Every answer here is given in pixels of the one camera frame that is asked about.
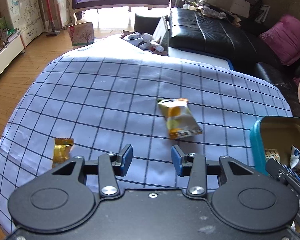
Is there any pink tree gift bag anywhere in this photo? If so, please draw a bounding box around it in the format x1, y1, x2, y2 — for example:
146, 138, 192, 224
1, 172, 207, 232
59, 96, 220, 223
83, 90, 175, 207
67, 22, 95, 47

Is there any white blue snack packet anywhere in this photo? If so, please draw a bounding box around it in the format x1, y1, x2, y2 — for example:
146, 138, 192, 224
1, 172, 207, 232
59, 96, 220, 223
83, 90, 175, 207
290, 146, 300, 169

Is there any brown patterned snack packet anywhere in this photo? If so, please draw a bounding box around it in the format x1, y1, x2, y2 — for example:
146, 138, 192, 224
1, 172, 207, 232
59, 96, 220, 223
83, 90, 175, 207
264, 148, 281, 163

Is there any gold candy packet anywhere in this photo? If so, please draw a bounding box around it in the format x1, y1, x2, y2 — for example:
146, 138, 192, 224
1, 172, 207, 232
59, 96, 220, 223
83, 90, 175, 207
52, 138, 74, 168

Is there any magenta cushion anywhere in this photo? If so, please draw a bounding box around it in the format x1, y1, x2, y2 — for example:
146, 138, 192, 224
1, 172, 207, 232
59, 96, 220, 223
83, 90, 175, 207
259, 14, 300, 66

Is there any low white shelf unit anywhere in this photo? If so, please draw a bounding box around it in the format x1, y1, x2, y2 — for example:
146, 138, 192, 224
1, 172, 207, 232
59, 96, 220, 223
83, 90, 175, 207
0, 34, 26, 75

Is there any red stick vacuum cleaner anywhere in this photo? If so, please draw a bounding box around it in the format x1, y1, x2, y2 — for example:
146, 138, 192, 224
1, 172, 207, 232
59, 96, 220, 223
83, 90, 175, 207
46, 0, 59, 36

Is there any teal metal tin box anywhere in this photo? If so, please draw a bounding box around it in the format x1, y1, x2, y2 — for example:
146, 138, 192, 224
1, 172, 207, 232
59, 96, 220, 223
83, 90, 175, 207
250, 116, 300, 174

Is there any blue checked tablecloth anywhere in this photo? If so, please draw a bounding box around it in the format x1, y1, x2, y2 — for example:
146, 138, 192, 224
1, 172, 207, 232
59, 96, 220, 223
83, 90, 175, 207
0, 38, 292, 234

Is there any black leather sofa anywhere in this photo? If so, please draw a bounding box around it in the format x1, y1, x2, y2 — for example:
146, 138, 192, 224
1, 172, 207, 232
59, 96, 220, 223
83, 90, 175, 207
168, 8, 300, 117

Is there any orange yellow snack packet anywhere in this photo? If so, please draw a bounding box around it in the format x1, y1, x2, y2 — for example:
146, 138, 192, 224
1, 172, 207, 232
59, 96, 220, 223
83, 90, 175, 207
157, 98, 202, 140

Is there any white cartoon cabinet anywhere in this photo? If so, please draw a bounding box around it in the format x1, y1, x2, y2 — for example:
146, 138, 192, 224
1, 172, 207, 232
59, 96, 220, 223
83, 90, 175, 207
7, 0, 44, 46

